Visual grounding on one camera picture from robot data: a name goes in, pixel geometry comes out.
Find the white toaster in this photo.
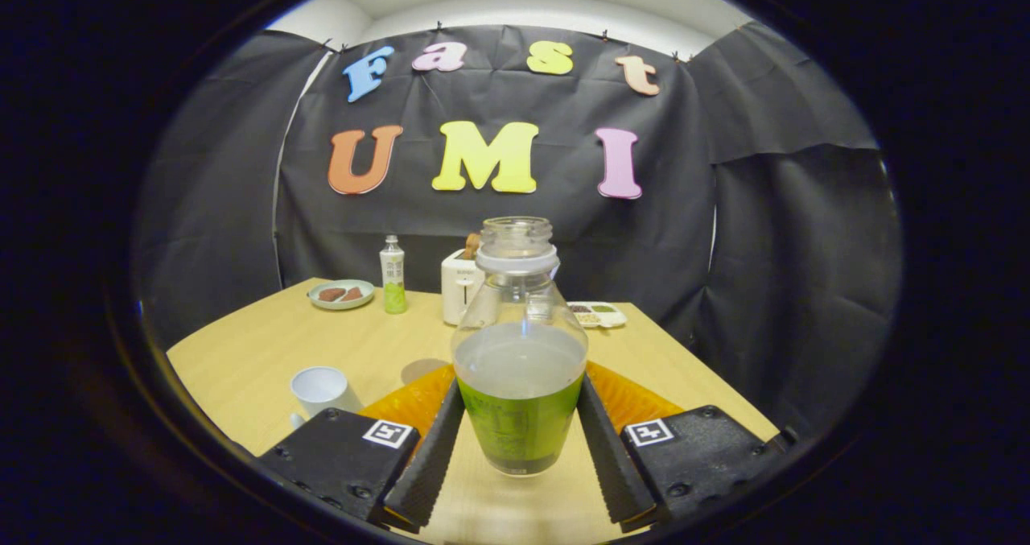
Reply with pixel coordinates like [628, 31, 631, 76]
[441, 249, 488, 326]

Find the round brown coaster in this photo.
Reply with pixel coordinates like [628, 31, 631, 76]
[401, 357, 455, 386]

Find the pale green plate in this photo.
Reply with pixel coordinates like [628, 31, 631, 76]
[308, 279, 376, 311]

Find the black backdrop cloth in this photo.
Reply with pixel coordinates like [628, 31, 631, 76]
[133, 20, 904, 441]

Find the clear juice bottle green label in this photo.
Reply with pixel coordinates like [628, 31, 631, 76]
[451, 216, 589, 477]

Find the wooden table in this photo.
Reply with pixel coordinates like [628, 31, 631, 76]
[167, 278, 780, 545]

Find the white compartment tray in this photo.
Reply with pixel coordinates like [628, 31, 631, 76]
[567, 301, 628, 329]

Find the white cup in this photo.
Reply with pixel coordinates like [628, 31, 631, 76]
[290, 365, 365, 429]

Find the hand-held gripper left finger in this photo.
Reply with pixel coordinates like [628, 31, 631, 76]
[257, 365, 468, 534]

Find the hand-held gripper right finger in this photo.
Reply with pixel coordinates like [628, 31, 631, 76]
[575, 360, 781, 534]

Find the tall white green drink bottle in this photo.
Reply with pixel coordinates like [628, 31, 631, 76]
[380, 235, 408, 315]

